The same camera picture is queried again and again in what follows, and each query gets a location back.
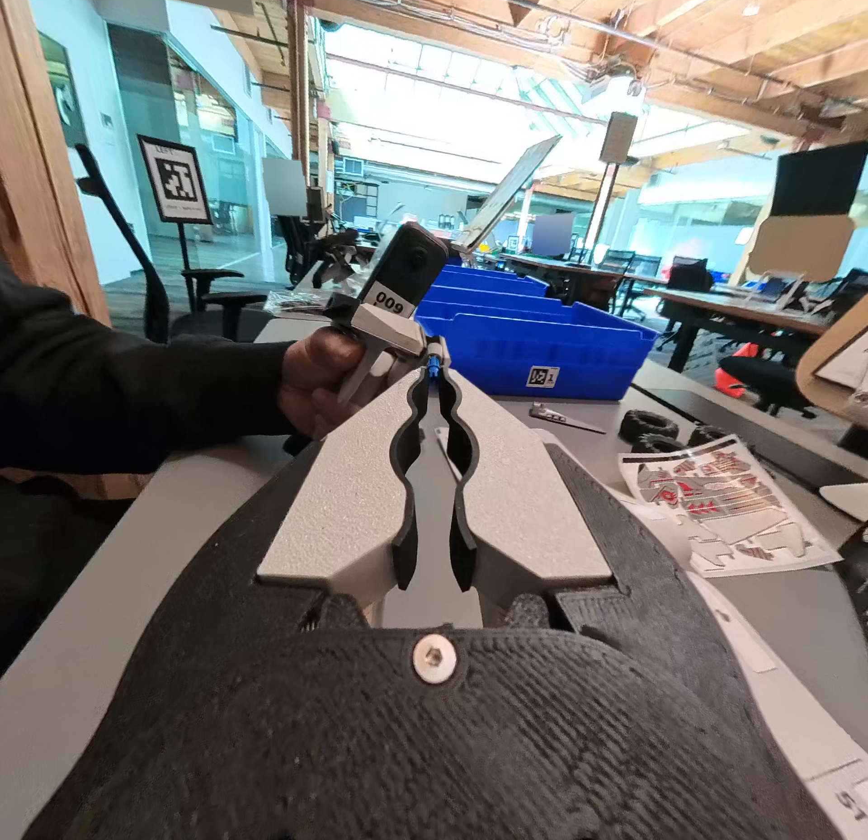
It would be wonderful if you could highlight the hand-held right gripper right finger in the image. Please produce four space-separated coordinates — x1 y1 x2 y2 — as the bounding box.
437 367 617 627

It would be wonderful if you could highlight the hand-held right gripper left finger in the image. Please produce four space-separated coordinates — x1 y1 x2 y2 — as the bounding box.
256 368 431 627

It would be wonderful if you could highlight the person's left forearm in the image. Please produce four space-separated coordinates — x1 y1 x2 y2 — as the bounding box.
0 262 297 476

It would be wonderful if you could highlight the grey desk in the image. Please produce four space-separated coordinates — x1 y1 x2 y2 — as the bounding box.
0 311 868 840

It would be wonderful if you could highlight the person's left hand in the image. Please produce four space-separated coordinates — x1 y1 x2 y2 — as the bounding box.
278 325 372 442

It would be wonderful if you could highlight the blue plastic bin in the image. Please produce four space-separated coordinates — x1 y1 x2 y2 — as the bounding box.
414 287 577 340
434 264 549 298

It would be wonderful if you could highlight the small grey toothed tool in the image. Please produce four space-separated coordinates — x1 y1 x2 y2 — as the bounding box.
528 402 607 436

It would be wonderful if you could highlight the clear bag of parts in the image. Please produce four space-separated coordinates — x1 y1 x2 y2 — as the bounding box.
262 288 334 316

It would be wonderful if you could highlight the blue bin with tag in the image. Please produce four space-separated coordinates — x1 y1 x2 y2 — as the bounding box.
450 302 660 402

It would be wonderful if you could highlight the tilted white board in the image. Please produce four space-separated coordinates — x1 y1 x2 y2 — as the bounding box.
453 134 563 254

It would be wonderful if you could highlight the dark background table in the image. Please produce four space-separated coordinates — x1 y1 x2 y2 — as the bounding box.
497 253 653 313

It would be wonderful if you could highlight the red and grey sticker sheet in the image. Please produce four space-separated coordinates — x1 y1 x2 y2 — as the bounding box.
618 434 842 578

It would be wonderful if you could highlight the black high-back office chair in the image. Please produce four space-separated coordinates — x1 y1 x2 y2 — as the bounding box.
74 143 270 344

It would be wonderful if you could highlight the marker sign on stand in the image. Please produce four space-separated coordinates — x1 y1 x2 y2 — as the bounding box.
135 134 215 313

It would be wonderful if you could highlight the grey sign on pole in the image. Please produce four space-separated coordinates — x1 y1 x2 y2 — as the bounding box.
582 112 640 266

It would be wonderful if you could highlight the orange and black chair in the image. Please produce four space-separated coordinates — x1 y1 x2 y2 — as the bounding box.
714 342 819 418

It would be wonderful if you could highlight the long wooden table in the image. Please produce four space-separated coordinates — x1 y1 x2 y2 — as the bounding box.
643 287 833 374

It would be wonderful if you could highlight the person's torso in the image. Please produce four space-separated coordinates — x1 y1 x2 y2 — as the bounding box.
0 477 134 675

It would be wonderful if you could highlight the white curved plate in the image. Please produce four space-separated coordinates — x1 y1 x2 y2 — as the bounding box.
818 481 868 523

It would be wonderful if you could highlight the wooden instruction board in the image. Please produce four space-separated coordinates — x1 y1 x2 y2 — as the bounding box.
796 303 868 425

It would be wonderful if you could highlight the cardboard panel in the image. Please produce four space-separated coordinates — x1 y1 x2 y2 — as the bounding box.
747 214 857 285

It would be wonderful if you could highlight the wooden pillar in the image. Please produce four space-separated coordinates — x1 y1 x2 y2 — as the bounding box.
0 0 112 327

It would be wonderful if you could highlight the black panel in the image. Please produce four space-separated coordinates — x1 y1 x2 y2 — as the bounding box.
771 140 868 218

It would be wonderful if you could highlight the black desk divider rail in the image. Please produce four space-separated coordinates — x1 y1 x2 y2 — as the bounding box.
632 364 868 493

